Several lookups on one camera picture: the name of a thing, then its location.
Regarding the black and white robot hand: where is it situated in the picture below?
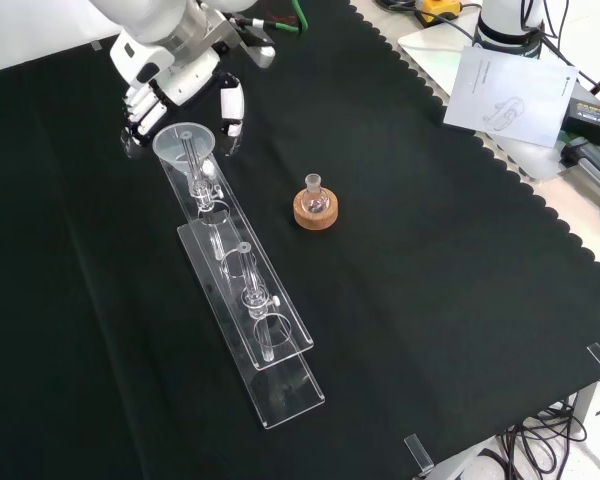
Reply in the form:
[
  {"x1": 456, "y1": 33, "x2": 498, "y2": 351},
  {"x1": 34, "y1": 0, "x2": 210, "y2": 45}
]
[{"x1": 110, "y1": 30, "x2": 247, "y2": 157}]

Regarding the clear plastic funnel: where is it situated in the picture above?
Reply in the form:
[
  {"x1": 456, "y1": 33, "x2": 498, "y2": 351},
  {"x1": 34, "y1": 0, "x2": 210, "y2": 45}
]
[{"x1": 152, "y1": 122, "x2": 217, "y2": 190}]

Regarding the clear acrylic funnel stand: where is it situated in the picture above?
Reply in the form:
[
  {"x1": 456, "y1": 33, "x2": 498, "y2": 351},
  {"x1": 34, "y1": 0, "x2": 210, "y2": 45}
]
[{"x1": 158, "y1": 130, "x2": 327, "y2": 432}]

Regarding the small round-bottom glass flask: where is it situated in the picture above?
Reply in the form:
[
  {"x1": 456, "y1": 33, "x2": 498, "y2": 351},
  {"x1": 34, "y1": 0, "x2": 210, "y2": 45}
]
[{"x1": 302, "y1": 173, "x2": 328, "y2": 214}]

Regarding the yellow stop button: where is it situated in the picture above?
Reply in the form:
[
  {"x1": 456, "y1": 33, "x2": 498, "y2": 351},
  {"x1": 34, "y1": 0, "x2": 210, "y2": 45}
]
[{"x1": 413, "y1": 0, "x2": 464, "y2": 27}]

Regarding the white printed paper sheet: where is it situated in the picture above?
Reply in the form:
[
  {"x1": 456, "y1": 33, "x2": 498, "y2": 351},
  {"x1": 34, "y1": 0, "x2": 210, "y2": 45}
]
[{"x1": 442, "y1": 45, "x2": 580, "y2": 150}]

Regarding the black table cloth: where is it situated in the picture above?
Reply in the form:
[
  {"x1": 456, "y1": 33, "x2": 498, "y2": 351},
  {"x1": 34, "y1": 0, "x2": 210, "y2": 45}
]
[{"x1": 0, "y1": 0, "x2": 600, "y2": 480}]

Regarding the black power adapter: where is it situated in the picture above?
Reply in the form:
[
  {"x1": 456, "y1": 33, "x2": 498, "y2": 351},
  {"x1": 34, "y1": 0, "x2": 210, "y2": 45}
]
[{"x1": 561, "y1": 96, "x2": 600, "y2": 147}]

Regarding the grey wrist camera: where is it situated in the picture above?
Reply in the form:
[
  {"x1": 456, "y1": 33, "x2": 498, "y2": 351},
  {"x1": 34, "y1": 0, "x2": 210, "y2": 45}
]
[{"x1": 228, "y1": 18, "x2": 277, "y2": 70}]

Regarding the green cable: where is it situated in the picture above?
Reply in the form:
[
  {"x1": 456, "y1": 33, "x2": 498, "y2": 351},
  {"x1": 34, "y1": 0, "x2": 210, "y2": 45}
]
[{"x1": 248, "y1": 0, "x2": 310, "y2": 35}]

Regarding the cork ring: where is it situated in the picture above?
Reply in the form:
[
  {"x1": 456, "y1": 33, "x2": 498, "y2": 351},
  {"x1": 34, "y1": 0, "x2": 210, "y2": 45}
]
[{"x1": 292, "y1": 187, "x2": 342, "y2": 232}]

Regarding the black floor cable bundle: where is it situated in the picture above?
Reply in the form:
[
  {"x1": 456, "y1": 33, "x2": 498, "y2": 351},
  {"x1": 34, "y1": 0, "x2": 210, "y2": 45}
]
[{"x1": 497, "y1": 397, "x2": 590, "y2": 477}]

